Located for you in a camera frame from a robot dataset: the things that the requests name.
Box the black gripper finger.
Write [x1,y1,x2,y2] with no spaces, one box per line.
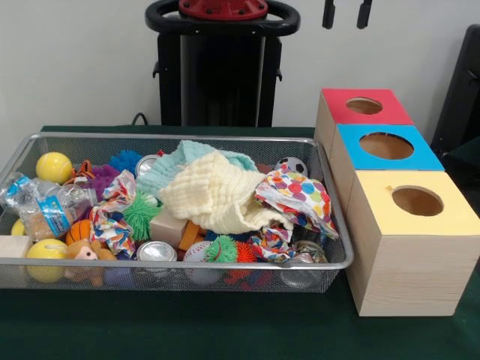
[356,0,373,30]
[322,0,335,30]

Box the wooden box with three holes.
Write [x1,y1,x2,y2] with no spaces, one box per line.
[313,88,480,318]

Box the silver mesh bin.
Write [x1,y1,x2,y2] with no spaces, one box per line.
[0,131,355,293]

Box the black panel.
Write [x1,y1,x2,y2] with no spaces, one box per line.
[430,24,480,151]

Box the small soccer ball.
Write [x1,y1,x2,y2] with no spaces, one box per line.
[273,156,309,178]

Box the dark green table cloth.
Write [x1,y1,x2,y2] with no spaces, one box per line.
[0,125,480,360]
[438,136,480,188]

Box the polka dot paper napkin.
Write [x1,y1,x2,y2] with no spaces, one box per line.
[254,163,340,240]

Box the cream muslin cloth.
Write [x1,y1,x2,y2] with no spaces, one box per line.
[159,151,296,236]

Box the light blue muslin cloth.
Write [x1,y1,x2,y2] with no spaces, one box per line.
[135,139,259,196]

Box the silver drink can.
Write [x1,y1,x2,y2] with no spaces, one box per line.
[135,240,179,277]

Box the yellow ball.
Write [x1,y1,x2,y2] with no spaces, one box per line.
[35,151,74,185]
[25,238,68,283]

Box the brown monkey plush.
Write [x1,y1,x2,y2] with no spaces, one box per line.
[64,238,118,288]

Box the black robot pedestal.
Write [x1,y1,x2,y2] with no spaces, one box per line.
[145,0,301,128]

